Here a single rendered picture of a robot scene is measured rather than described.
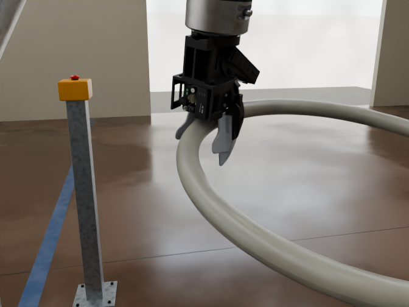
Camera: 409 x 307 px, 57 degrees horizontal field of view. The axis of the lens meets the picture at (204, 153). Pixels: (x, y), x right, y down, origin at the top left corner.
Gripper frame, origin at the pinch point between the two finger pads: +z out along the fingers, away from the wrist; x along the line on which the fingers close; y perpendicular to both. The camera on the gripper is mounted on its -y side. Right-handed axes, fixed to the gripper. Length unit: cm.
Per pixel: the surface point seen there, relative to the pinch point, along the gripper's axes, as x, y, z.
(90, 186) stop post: -86, -48, 67
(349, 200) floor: 4, -235, 133
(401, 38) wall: -46, -785, 72
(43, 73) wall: -496, -319, 160
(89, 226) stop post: -84, -44, 87
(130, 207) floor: -136, -130, 148
